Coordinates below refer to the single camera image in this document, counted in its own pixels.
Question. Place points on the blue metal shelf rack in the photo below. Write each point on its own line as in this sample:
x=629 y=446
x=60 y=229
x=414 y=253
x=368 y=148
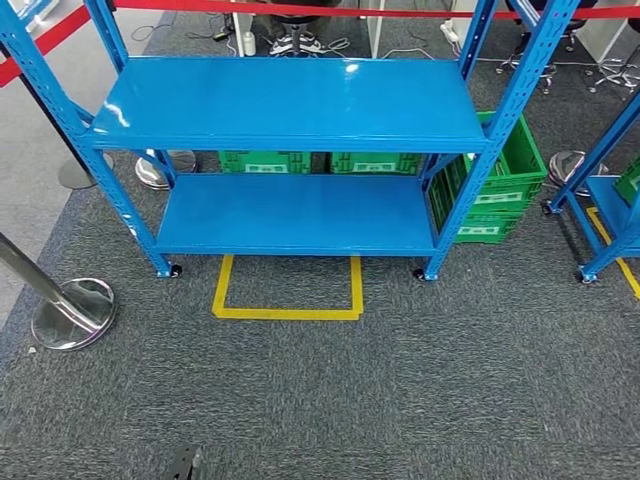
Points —
x=290 y=99
x=605 y=199

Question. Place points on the black office chair base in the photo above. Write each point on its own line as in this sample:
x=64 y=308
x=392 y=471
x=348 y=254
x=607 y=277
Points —
x=295 y=40

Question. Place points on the white desk panel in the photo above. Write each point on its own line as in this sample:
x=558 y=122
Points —
x=240 y=33
x=375 y=36
x=600 y=40

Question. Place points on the white cup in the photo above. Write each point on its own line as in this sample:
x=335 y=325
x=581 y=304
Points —
x=249 y=44

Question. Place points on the chrome stanchion base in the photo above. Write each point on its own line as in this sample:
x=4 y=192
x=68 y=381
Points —
x=564 y=169
x=150 y=173
x=75 y=173

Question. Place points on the black power strip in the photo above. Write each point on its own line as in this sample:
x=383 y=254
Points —
x=223 y=35

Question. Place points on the white power strip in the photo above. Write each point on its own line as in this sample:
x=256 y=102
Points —
x=450 y=32

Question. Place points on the black robot left foot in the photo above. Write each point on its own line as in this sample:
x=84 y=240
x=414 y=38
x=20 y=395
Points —
x=184 y=464

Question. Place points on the chrome office chair base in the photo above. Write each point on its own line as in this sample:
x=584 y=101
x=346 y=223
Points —
x=530 y=63
x=617 y=73

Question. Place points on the chrome stanchion post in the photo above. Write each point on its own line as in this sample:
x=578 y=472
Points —
x=75 y=314

